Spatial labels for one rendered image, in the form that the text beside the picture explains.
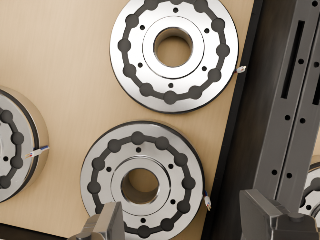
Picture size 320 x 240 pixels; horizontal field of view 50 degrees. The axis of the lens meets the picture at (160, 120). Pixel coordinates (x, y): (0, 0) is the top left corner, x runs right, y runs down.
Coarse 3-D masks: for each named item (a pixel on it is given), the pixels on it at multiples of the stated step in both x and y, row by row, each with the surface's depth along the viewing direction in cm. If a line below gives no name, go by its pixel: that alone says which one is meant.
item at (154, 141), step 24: (96, 144) 28; (120, 144) 28; (144, 144) 27; (168, 144) 28; (96, 168) 28; (168, 168) 27; (192, 168) 27; (96, 192) 28; (192, 192) 27; (144, 216) 28; (168, 216) 28; (192, 216) 28
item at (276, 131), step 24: (312, 0) 19; (288, 24) 20; (312, 24) 19; (288, 48) 20; (288, 72) 21; (288, 96) 20; (288, 120) 20; (264, 144) 20; (264, 168) 20; (264, 192) 20
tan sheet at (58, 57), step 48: (0, 0) 30; (48, 0) 30; (96, 0) 30; (240, 0) 29; (0, 48) 31; (48, 48) 30; (96, 48) 30; (240, 48) 30; (48, 96) 31; (96, 96) 31; (48, 192) 32
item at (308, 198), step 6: (312, 168) 27; (318, 168) 27; (312, 174) 27; (318, 174) 27; (306, 180) 27; (312, 180) 27; (318, 180) 27; (306, 186) 27; (312, 186) 27; (318, 186) 27; (306, 192) 27; (312, 192) 27; (318, 192) 27; (306, 198) 27; (312, 198) 27; (318, 198) 27; (300, 204) 27; (306, 204) 27; (312, 204) 27; (318, 204) 27; (300, 210) 27; (306, 210) 27; (312, 210) 27
